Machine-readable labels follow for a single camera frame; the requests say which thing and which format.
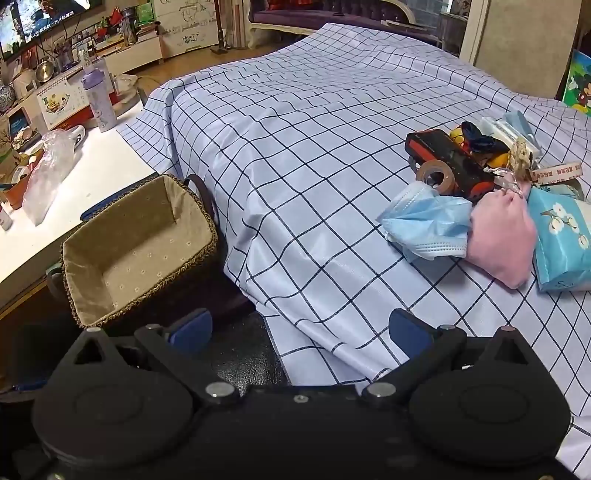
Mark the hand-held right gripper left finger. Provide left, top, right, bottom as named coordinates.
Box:
left=65, top=310, right=241, bottom=407

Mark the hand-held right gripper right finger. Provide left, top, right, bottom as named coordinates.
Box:
left=361, top=308, right=532, bottom=407

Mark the wicker basket with fabric lining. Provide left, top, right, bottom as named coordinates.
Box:
left=46, top=173, right=220, bottom=328

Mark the blue face mask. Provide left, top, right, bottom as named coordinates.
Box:
left=503, top=111, right=539, bottom=139
left=379, top=181, right=472, bottom=264

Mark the pink cloth pouch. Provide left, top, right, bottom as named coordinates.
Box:
left=464, top=173, right=539, bottom=289

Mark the white tissue pack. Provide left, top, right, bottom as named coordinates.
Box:
left=478, top=116, right=541, bottom=153

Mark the brown tape roll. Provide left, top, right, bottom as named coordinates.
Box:
left=416, top=160, right=458, bottom=191

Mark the blue floral tissue pack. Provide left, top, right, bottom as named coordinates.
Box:
left=526, top=185, right=591, bottom=292

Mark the black orange case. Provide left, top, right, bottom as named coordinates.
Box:
left=405, top=130, right=495, bottom=204

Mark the yellow toy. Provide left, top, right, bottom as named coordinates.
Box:
left=450, top=127, right=511, bottom=169

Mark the white checked cloth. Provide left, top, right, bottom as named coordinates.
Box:
left=117, top=22, right=591, bottom=476

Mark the beige lace cloth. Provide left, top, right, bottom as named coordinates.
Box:
left=508, top=141, right=536, bottom=181

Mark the clear plastic bag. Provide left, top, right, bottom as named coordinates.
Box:
left=22, top=129, right=77, bottom=227

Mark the printed ribbon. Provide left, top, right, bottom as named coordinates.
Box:
left=531, top=161, right=586, bottom=183

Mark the white handheld device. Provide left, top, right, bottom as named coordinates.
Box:
left=65, top=124, right=87, bottom=153

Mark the purple water bottle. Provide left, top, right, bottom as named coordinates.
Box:
left=81, top=55, right=118, bottom=132

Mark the desk calendar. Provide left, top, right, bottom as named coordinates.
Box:
left=36, top=76, right=88, bottom=132

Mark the white television stand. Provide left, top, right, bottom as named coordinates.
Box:
left=95, top=32, right=164, bottom=77

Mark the cartoon picture board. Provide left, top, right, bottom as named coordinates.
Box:
left=561, top=48, right=591, bottom=116

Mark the white cabinet with drawings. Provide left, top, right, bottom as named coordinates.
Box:
left=150, top=0, right=222, bottom=58

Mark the purple sofa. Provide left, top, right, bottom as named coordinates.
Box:
left=248, top=0, right=451, bottom=47

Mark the television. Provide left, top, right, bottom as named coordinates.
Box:
left=0, top=0, right=105, bottom=61

